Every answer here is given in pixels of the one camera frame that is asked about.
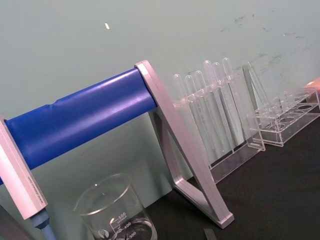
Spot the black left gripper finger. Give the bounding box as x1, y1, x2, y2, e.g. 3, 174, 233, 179
203, 227, 216, 240

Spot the pale pink object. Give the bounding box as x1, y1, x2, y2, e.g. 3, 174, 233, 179
303, 76, 320, 91

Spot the low clear acrylic tube rack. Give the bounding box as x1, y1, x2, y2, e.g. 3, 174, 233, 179
246, 88, 320, 148

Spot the black table cloth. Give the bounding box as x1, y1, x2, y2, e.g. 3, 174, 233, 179
146, 106, 320, 240

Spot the tall clear acrylic tube rack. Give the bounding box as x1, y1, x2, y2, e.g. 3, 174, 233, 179
172, 61, 267, 185

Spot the clear glass beaker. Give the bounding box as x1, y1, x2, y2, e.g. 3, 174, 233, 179
73, 173, 158, 240

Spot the grey pipette with blue shaft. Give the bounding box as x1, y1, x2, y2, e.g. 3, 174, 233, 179
0, 116, 54, 240

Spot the clear plastic test tube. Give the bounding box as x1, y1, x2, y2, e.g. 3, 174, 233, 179
194, 70, 226, 154
184, 74, 213, 161
203, 59, 233, 151
172, 73, 201, 151
211, 61, 241, 148
221, 57, 251, 146

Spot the grey stand with blue bar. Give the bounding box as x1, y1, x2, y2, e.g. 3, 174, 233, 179
0, 59, 236, 240

